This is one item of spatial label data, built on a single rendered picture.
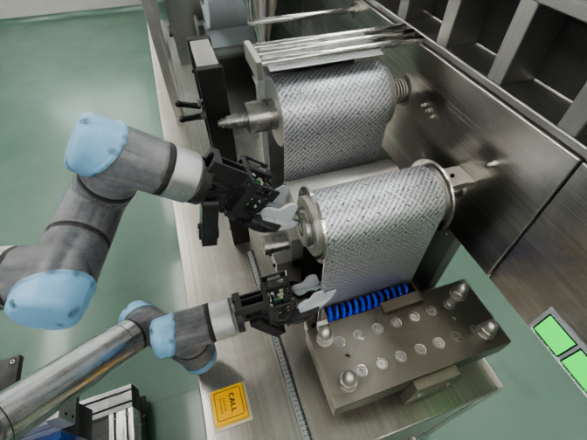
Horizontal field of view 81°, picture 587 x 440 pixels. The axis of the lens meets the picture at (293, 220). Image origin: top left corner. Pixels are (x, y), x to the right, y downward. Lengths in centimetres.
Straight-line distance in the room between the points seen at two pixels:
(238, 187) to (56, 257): 24
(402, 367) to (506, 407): 128
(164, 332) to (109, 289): 159
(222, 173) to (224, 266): 56
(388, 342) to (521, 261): 30
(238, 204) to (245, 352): 47
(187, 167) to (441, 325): 62
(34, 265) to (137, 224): 204
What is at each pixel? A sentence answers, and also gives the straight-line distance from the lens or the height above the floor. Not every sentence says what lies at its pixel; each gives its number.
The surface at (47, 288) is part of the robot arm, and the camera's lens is 45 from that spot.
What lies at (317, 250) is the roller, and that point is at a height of 125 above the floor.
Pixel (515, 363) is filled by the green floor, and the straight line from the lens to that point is 213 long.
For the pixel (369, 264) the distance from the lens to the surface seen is 71.
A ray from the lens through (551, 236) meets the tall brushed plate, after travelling 67.
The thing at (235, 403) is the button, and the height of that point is 92.
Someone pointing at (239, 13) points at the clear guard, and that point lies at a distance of 145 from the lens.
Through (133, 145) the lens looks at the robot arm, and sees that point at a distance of 46.
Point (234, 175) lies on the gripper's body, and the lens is 51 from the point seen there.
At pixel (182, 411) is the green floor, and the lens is 185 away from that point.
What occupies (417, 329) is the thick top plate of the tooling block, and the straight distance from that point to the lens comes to 82.
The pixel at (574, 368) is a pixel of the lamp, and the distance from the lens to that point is 74.
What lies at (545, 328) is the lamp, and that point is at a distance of 74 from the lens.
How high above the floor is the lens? 174
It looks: 49 degrees down
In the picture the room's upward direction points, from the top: straight up
